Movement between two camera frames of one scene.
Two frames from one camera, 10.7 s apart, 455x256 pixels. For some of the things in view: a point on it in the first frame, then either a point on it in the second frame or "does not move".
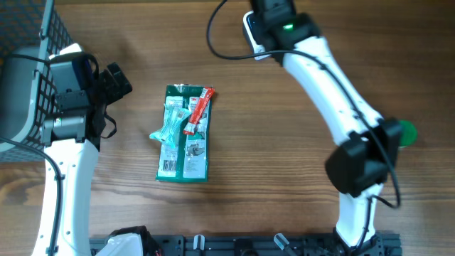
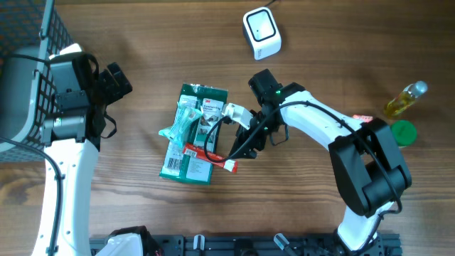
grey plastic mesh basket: x=30 y=32 does not move
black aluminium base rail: x=261 y=244 does not move
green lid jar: x=409 y=134 does not move
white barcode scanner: x=254 y=35 does not move
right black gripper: x=289 y=12 -> x=243 y=136
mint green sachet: x=172 y=116 -> x=178 y=129
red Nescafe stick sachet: x=205 y=96 -> x=198 y=152
